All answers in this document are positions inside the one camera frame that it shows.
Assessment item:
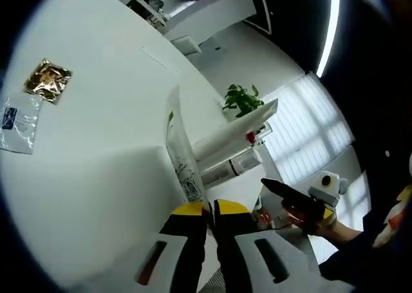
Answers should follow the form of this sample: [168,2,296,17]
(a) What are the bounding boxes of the white chair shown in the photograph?
[172,35,202,54]

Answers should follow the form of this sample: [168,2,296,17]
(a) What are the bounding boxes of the person's dark shirt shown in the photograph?
[318,205,412,289]

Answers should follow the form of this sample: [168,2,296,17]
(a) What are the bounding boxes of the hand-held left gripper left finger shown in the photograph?
[127,204,210,293]

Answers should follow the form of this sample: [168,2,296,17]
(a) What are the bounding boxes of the white skincare squeeze tube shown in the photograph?
[191,99,279,162]

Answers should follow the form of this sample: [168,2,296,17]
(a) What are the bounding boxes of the potted green plant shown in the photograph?
[222,83,265,118]

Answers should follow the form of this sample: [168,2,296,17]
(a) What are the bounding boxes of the wide window blinds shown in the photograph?
[263,73,355,178]

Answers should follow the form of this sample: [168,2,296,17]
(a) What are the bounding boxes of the clear blue skincare sachet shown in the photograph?
[0,93,44,155]

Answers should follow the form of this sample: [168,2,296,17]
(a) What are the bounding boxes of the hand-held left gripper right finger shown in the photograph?
[212,198,323,293]

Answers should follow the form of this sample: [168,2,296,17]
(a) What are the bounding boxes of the gold skincare sachet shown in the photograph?
[23,57,73,106]

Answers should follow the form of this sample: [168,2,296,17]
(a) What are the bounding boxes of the white plush toy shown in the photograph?
[373,183,412,249]

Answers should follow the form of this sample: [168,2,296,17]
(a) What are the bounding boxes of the tall white skincare pump bottle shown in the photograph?
[199,147,265,188]

